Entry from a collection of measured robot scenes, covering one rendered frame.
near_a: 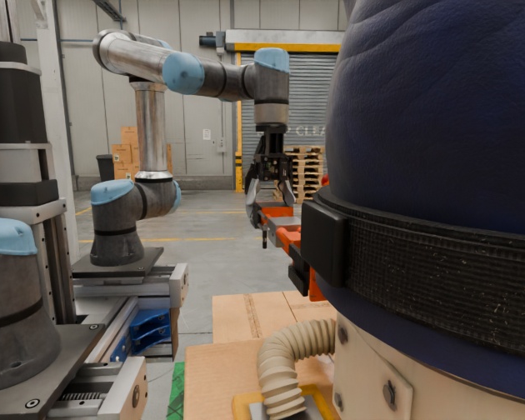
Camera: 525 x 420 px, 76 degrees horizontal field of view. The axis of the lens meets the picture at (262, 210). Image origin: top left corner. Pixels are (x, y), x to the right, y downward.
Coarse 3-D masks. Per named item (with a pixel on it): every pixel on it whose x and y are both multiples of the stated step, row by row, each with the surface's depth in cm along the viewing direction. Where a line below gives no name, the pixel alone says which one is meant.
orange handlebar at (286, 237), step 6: (270, 216) 73; (282, 216) 74; (288, 216) 73; (264, 222) 73; (282, 228) 62; (300, 228) 63; (276, 234) 63; (282, 234) 59; (288, 234) 57; (294, 234) 57; (300, 234) 57; (282, 240) 58; (288, 240) 56
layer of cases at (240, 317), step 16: (224, 304) 178; (240, 304) 178; (256, 304) 178; (272, 304) 178; (288, 304) 179; (304, 304) 178; (320, 304) 178; (224, 320) 162; (240, 320) 162; (256, 320) 162; (272, 320) 162; (288, 320) 162; (304, 320) 162; (336, 320) 162; (224, 336) 149; (240, 336) 149; (256, 336) 149
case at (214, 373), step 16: (192, 352) 48; (208, 352) 48; (224, 352) 48; (240, 352) 48; (256, 352) 48; (192, 368) 45; (208, 368) 45; (224, 368) 45; (240, 368) 45; (256, 368) 45; (304, 368) 45; (320, 368) 45; (192, 384) 42; (208, 384) 42; (224, 384) 42; (240, 384) 42; (256, 384) 42; (320, 384) 42; (192, 400) 39; (208, 400) 39; (224, 400) 39; (192, 416) 37; (208, 416) 37; (224, 416) 37; (336, 416) 37
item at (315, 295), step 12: (300, 240) 48; (288, 252) 48; (300, 264) 43; (288, 276) 49; (300, 276) 45; (312, 276) 41; (300, 288) 43; (312, 288) 42; (312, 300) 42; (324, 300) 42
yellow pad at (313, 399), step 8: (304, 384) 40; (312, 384) 39; (248, 392) 38; (256, 392) 38; (304, 392) 38; (312, 392) 38; (320, 392) 38; (232, 400) 37; (240, 400) 37; (248, 400) 37; (256, 400) 37; (312, 400) 36; (320, 400) 37; (232, 408) 37; (240, 408) 36; (248, 408) 36; (256, 408) 35; (264, 408) 35; (312, 408) 35; (320, 408) 36; (328, 408) 36; (240, 416) 35; (248, 416) 35; (256, 416) 34; (264, 416) 34; (288, 416) 34; (296, 416) 34; (304, 416) 34; (312, 416) 34; (320, 416) 34; (328, 416) 35
